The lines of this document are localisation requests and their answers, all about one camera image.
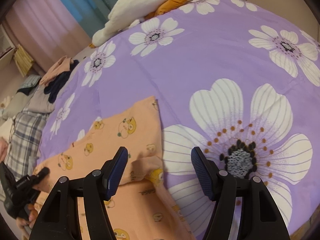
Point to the plaid grey white cloth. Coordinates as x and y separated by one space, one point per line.
24 143

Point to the dark navy garment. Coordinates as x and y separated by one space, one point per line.
53 88

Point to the pink curtain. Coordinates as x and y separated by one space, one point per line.
46 30

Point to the yellow woven basket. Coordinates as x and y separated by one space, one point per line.
23 60

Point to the pink folded garment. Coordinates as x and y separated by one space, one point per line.
62 65

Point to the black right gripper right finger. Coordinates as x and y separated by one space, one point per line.
260 217

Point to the orange cartoon print garment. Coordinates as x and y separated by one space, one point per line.
142 207

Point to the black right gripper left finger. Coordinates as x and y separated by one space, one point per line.
59 216

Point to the white goose plush toy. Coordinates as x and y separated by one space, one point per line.
125 12

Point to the grey folded garment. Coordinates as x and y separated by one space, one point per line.
35 102

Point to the purple floral bed cover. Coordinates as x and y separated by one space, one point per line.
240 83

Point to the striped blue grey cloth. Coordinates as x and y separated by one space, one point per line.
29 84

